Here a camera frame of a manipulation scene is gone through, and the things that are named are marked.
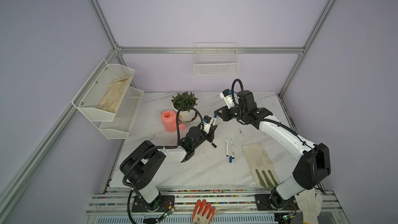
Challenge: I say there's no white pen blue end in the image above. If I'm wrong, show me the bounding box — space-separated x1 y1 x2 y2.
226 138 230 157

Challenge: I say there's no white pen with blue cap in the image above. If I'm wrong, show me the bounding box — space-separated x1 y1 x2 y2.
212 115 217 126

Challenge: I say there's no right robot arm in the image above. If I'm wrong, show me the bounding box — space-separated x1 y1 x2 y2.
215 89 331 209

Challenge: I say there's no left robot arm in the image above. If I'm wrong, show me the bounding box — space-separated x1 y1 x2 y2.
120 124 218 211

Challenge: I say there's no white pen right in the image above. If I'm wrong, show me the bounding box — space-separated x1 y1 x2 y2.
230 140 235 160

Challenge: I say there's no green potted plant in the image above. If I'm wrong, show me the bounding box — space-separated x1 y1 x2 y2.
172 91 198 123

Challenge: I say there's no pink watering can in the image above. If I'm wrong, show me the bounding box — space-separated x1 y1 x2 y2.
161 111 186 133

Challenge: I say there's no beige green work glove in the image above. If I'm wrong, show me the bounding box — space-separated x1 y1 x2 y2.
242 143 280 189

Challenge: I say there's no orange rubber glove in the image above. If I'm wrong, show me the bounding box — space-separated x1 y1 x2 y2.
192 200 215 224

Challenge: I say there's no white two-tier mesh shelf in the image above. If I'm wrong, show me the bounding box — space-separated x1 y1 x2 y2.
72 60 144 140

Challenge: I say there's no white knit glove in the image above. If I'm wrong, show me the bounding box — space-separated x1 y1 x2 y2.
295 188 322 224

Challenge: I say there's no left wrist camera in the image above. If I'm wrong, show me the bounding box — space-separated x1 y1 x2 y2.
202 115 212 134

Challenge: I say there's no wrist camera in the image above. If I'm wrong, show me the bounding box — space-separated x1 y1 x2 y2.
202 115 212 134
219 89 235 109

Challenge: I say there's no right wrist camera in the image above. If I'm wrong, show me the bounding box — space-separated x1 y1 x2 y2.
219 89 235 109

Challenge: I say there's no white wire wall basket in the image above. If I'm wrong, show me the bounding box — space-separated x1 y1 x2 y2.
193 42 240 76

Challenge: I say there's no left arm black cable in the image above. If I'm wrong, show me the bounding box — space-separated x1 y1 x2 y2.
122 106 204 224

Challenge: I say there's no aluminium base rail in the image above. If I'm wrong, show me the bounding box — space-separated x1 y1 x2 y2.
81 186 350 224

